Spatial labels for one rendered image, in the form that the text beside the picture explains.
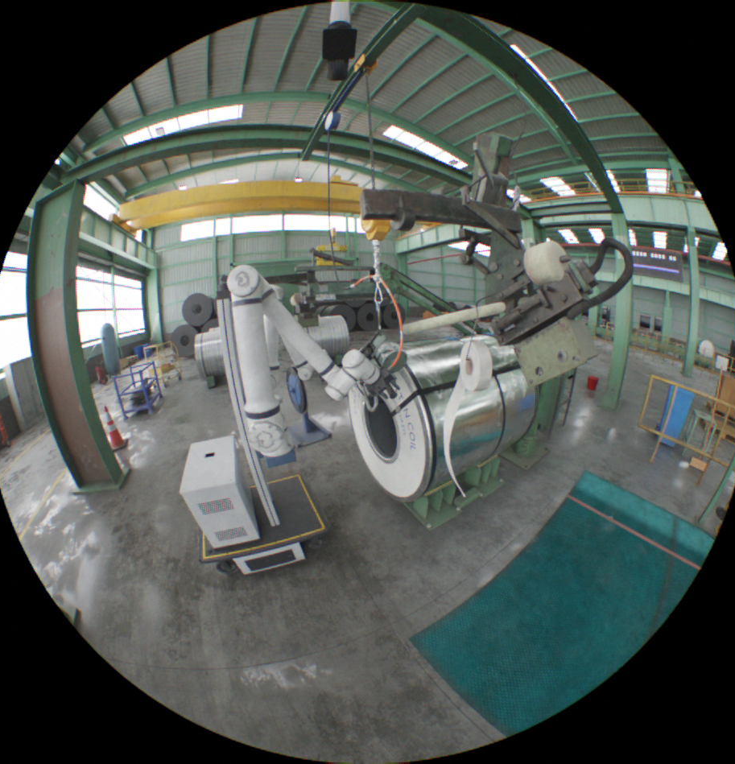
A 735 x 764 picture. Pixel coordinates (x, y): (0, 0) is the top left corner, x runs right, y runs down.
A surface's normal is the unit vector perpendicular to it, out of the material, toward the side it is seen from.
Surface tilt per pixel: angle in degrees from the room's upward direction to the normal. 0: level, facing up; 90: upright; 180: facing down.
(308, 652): 0
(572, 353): 90
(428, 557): 0
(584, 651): 0
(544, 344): 90
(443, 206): 90
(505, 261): 90
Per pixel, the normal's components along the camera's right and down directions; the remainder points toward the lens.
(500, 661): -0.04, -0.95
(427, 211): 0.22, 0.29
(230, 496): 0.47, 0.25
